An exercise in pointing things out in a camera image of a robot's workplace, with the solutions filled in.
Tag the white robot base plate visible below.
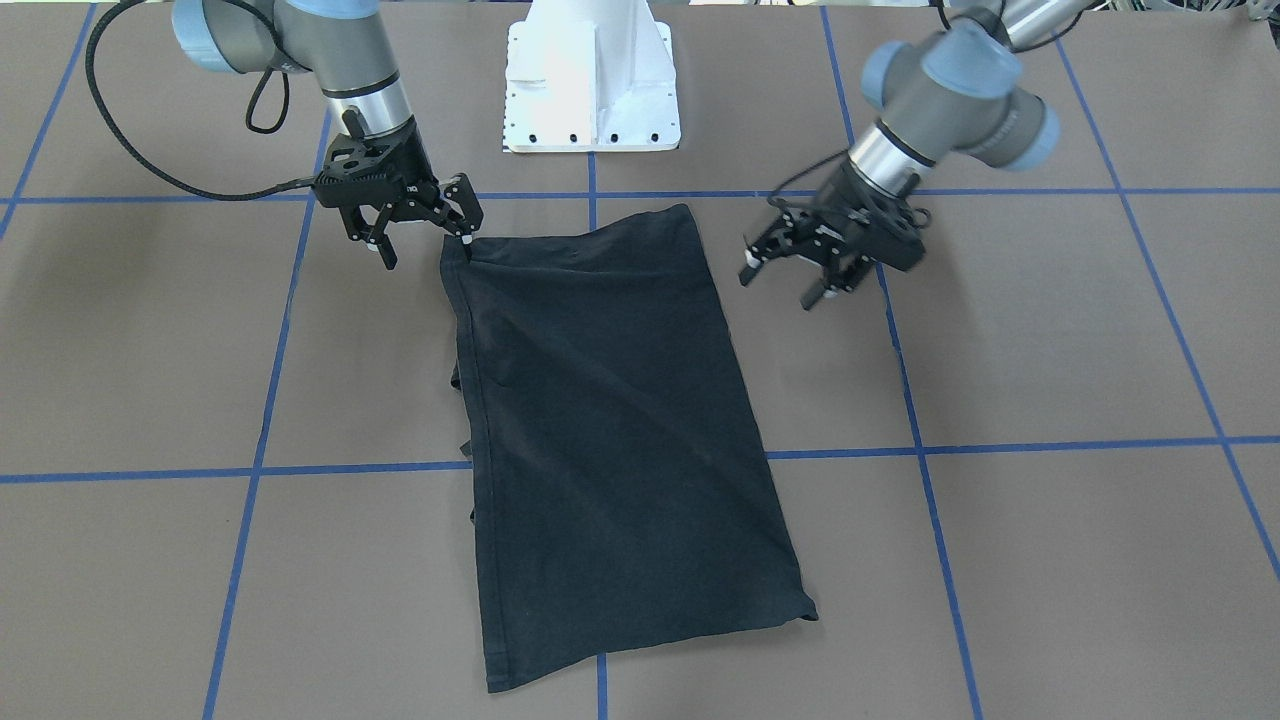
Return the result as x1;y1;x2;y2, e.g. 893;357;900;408
502;1;682;154

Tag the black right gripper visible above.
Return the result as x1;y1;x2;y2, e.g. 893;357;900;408
312;120;484;272

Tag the brown paper table cover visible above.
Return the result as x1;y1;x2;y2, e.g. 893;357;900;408
0;0;1280;720

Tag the black graphic t-shirt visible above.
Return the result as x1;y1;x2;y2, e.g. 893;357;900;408
440;204;818;693

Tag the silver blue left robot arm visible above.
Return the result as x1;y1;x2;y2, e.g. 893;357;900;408
739;1;1091;309

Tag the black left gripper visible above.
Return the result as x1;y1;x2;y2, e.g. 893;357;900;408
739;160;925;311

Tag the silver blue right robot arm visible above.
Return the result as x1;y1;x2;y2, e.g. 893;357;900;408
172;1;483;269

